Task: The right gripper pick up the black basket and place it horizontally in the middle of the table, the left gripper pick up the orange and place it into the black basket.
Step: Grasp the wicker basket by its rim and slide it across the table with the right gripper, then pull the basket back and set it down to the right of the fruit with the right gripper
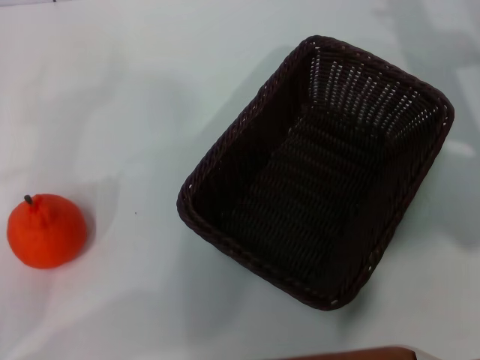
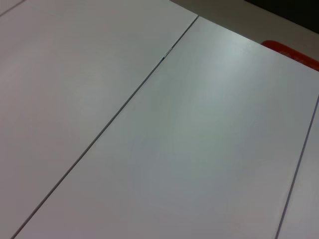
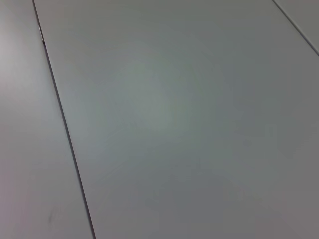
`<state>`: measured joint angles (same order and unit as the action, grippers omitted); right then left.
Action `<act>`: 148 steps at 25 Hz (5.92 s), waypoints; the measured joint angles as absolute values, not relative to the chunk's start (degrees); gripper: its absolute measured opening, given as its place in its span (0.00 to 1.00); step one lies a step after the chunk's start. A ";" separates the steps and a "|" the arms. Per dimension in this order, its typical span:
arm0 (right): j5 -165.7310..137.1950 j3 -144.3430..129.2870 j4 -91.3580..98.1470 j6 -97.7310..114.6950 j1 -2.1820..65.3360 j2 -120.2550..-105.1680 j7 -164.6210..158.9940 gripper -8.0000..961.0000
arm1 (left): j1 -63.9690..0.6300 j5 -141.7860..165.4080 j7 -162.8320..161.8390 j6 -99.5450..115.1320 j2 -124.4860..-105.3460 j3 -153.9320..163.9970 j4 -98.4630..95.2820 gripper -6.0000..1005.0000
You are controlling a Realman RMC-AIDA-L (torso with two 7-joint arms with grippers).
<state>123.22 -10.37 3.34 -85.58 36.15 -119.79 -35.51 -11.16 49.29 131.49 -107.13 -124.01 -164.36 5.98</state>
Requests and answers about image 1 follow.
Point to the dark brown woven basket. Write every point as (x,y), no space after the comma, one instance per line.
(315,195)

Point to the brown wooden edge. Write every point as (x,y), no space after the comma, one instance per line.
(356,354)

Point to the orange toy tangerine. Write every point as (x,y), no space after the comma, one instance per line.
(45,234)

